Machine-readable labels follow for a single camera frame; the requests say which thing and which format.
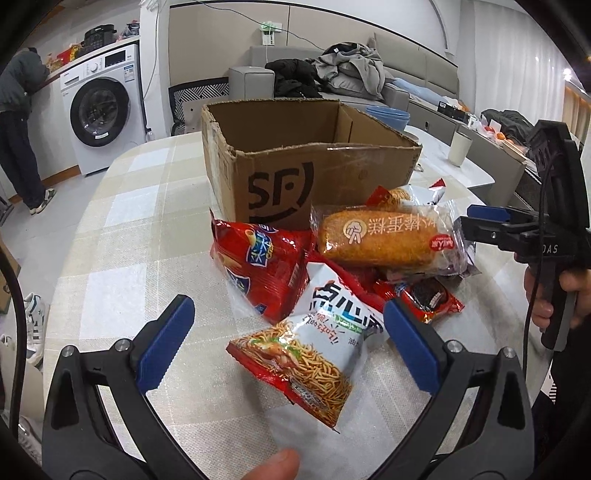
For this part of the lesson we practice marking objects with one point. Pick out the red chocolate cake packet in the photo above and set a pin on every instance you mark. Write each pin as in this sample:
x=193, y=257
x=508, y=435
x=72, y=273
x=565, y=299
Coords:
x=425, y=297

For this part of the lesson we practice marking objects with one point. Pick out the white power strip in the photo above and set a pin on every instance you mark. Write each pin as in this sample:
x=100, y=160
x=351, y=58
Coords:
x=268, y=33

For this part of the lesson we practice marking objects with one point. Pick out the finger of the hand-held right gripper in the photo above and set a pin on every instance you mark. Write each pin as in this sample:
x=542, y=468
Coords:
x=487, y=211
x=485, y=233

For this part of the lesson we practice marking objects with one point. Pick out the brown cardboard box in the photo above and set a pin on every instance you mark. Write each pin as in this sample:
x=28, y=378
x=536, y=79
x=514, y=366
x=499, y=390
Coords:
x=277, y=161

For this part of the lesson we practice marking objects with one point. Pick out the red crispy noodle packet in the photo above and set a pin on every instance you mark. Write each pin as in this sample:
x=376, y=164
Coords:
x=392, y=196

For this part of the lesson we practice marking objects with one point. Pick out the stack of blue bowls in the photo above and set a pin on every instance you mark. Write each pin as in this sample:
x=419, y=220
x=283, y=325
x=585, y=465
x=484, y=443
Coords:
x=392, y=115

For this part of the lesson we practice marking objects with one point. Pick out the person's right hand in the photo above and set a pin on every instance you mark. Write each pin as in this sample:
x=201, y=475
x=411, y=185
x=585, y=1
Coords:
x=535, y=300

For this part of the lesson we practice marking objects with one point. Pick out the light blue pillow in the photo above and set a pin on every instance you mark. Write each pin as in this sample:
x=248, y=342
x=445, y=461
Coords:
x=418, y=90

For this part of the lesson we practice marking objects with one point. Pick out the clear-wrapped orange bread cake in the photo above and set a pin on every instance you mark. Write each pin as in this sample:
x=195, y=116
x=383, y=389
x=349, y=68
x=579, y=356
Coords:
x=378, y=240

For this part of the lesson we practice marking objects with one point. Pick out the checked tablecloth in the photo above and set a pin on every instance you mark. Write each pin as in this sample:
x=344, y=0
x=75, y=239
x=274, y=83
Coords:
x=138, y=230

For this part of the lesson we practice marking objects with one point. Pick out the dark cloth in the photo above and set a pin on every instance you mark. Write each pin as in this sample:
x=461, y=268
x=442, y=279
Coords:
x=508, y=124

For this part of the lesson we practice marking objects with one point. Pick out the white sneaker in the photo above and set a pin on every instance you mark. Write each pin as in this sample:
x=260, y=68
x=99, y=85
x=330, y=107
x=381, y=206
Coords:
x=36, y=327

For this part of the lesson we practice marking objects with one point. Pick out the person's right forearm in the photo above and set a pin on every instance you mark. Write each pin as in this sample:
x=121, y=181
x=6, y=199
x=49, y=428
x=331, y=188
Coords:
x=568, y=387

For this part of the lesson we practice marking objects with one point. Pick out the chair with patterned cushion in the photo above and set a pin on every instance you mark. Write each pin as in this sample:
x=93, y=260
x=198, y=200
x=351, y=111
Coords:
x=194, y=97

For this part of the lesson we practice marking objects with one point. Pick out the grey clothes pile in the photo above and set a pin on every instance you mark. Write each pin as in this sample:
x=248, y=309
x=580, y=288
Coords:
x=355, y=69

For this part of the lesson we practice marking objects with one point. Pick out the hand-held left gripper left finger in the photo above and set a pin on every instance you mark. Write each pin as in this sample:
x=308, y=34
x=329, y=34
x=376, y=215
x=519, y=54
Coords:
x=168, y=344

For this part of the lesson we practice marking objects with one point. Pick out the person's left hand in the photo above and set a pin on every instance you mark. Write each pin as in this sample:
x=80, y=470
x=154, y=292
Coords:
x=272, y=466

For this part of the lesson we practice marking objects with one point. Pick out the black kitchen appliance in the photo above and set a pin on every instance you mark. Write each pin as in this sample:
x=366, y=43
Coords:
x=98, y=38

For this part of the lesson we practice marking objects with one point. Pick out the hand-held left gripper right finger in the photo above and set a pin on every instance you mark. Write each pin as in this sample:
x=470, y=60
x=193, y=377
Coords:
x=411, y=353

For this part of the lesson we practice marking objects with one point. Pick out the red chip packet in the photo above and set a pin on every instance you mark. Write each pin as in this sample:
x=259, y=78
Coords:
x=263, y=272

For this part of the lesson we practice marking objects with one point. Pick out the pile of snack packets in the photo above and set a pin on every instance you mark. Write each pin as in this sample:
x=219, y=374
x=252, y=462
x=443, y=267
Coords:
x=64, y=56

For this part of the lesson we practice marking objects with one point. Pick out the white washing machine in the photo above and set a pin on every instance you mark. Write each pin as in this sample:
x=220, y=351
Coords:
x=106, y=115

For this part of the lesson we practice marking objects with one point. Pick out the black jacket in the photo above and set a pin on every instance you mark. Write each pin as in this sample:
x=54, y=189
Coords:
x=295, y=78

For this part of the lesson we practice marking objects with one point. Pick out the white noodle snack packet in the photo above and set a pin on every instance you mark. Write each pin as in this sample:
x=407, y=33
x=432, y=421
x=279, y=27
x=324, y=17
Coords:
x=318, y=360

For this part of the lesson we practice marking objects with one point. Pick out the small red white packet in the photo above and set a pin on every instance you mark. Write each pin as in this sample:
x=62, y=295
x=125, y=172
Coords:
x=437, y=188

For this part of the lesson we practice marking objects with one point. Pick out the white cup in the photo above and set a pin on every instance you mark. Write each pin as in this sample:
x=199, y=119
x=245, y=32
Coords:
x=459, y=150

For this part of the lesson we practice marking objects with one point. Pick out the grey sofa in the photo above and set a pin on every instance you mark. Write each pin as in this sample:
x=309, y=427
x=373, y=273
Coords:
x=429, y=64

